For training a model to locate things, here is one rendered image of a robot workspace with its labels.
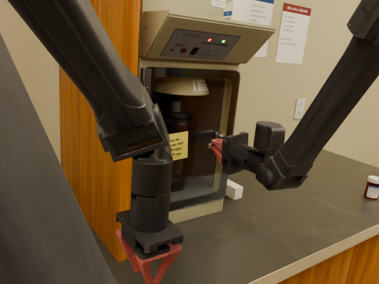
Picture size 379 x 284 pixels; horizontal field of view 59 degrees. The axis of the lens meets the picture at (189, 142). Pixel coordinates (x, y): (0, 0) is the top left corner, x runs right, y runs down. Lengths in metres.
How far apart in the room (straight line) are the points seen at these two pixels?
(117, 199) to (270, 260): 0.42
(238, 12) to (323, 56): 1.24
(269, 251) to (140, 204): 0.55
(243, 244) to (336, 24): 1.48
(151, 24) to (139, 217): 0.44
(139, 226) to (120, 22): 0.41
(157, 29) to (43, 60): 0.53
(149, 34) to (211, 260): 0.56
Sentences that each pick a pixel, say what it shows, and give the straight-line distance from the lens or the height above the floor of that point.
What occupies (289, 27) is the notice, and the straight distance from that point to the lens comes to 1.81.
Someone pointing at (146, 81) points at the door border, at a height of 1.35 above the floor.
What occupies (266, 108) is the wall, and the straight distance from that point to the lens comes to 1.77.
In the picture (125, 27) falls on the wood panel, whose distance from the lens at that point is 0.70.
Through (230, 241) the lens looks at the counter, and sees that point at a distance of 0.97.
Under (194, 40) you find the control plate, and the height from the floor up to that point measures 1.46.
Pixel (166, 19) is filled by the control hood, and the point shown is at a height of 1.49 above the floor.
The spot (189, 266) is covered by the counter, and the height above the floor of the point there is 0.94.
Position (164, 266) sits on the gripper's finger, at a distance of 0.54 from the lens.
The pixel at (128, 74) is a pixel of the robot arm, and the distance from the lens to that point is 0.40.
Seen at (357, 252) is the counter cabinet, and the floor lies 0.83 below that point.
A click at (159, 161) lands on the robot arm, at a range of 0.46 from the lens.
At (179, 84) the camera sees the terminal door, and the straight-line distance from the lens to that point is 0.86.
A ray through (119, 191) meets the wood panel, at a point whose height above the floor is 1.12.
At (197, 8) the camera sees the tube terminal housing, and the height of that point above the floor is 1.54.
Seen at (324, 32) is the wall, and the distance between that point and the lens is 2.04.
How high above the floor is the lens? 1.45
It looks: 16 degrees down
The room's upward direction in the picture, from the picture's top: 5 degrees clockwise
